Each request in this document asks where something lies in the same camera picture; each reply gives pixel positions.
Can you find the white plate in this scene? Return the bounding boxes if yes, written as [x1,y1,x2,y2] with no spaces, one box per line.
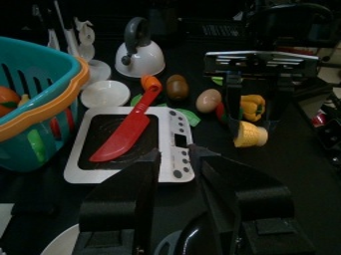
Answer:
[39,223,83,255]

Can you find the red toy tomato piece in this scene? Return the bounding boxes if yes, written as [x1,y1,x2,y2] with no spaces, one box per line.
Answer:
[214,102,227,124]

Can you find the beige toy egg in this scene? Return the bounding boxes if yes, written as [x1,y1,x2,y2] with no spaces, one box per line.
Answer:
[194,88,222,115]

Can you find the red toy knife orange handle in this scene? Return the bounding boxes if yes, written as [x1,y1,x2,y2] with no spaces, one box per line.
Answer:
[88,75,164,163]

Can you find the yellow toy corn piece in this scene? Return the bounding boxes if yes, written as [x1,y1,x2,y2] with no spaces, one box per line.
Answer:
[231,120,270,148]

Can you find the white toy utensil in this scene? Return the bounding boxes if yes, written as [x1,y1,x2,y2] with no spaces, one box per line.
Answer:
[65,17,97,63]

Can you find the green toy vegetable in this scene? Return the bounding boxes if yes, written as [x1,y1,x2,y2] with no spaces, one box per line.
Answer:
[27,128,48,164]

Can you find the black toy pan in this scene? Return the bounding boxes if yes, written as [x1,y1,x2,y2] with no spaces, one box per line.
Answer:
[154,212,223,255]

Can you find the white round saucer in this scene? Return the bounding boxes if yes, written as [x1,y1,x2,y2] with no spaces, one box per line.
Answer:
[87,59,113,82]

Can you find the white toy induction stove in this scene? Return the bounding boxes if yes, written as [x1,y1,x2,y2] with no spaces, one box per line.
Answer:
[63,106,196,184]

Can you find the red background object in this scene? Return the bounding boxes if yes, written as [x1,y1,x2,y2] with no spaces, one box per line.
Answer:
[310,110,329,128]

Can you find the red toy food piece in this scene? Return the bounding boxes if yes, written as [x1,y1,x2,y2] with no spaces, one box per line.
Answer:
[49,109,76,141]

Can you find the teal basket with orange rim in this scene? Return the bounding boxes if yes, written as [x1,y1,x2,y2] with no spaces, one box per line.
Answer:
[0,36,92,173]

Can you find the brown toy kiwi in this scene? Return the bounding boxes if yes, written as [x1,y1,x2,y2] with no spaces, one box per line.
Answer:
[166,74,190,102]

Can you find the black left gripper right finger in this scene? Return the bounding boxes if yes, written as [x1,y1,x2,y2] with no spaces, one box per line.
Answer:
[187,143,317,255]

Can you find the yellow toy bell pepper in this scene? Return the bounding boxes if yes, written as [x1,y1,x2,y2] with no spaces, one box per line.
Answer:
[239,94,267,123]

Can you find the white toy kettle grey handle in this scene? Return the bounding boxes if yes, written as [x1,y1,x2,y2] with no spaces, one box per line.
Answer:
[113,16,167,79]

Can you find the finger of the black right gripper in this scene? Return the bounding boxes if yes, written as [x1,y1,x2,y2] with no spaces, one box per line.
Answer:
[265,79,293,129]
[222,74,243,134]

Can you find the white toy bowl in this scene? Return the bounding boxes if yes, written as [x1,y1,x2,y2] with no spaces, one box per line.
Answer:
[80,80,132,110]

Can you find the orange toy fruit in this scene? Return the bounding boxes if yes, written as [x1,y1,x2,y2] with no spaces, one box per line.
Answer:
[0,86,23,118]

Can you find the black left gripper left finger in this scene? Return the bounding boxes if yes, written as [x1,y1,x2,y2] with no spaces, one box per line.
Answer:
[72,148,163,255]

